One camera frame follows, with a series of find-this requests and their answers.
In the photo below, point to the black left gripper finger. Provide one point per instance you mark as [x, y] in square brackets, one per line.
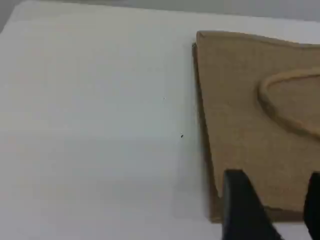
[313, 212]
[240, 207]

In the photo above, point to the brown jute tote bag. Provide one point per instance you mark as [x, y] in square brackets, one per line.
[240, 105]

